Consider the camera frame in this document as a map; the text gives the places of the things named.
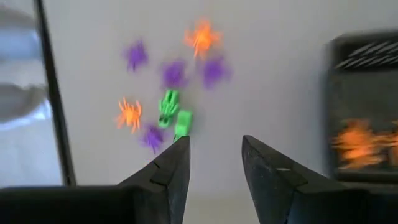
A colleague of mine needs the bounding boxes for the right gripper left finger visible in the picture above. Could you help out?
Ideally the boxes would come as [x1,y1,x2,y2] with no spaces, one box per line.
[119,136,191,224]

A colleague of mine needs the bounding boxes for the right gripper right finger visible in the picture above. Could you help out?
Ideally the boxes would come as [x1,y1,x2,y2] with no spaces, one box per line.
[242,135,352,224]

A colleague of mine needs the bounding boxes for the green plastic monster figure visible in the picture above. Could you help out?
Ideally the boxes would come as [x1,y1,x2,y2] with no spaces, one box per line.
[173,109,193,142]
[157,89,181,129]

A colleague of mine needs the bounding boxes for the orange plastic spider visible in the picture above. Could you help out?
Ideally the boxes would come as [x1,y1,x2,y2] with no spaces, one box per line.
[182,17,223,60]
[331,119,388,170]
[114,96,143,135]

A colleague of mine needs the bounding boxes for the purple plastic spider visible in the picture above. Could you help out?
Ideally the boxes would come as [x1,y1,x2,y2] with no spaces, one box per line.
[160,58,189,91]
[139,123,165,155]
[123,39,150,74]
[200,55,233,90]

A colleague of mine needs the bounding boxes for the black plastic slotted basket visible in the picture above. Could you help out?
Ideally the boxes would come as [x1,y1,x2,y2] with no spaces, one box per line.
[325,29,398,187]

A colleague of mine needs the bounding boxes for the black aluminium table frame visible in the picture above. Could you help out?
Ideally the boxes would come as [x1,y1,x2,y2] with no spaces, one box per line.
[33,0,77,187]

